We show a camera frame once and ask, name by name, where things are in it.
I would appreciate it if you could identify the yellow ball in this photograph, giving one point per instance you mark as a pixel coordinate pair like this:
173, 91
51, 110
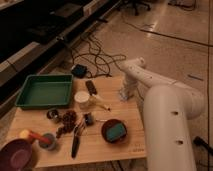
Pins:
24, 134

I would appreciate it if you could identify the white round lidded container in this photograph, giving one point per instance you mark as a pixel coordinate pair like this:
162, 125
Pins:
82, 98

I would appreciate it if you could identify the black remote control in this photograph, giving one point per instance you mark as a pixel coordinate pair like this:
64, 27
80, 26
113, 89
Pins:
90, 87

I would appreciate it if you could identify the black handled tool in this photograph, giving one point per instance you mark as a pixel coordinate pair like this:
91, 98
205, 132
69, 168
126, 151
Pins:
76, 139

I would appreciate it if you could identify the grey cup with red utensil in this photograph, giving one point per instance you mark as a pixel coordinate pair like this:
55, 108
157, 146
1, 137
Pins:
46, 141

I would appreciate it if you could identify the purple bowl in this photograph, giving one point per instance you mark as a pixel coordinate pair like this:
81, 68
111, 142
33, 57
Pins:
15, 155

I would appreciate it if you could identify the green plastic tray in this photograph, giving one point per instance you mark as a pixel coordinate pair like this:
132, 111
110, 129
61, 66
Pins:
45, 91

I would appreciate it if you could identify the black power adapter box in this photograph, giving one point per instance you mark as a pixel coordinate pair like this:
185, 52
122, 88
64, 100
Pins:
79, 71

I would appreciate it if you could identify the dark bowl with teal sponge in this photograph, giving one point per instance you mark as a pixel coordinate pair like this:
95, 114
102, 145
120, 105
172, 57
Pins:
114, 131

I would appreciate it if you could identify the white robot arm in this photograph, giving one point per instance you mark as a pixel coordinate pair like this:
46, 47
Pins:
168, 104

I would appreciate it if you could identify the small black round cup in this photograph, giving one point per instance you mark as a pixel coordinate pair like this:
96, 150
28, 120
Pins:
53, 115

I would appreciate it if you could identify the black binder clip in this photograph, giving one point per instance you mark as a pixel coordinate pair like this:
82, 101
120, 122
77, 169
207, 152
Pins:
89, 119

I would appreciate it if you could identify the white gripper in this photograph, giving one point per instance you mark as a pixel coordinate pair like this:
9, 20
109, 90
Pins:
129, 85

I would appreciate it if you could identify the yellow handled brush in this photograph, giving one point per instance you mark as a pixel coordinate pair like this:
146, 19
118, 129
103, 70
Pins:
100, 102

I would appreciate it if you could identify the office chair base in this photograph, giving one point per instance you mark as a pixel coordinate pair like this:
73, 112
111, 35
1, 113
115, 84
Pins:
134, 4

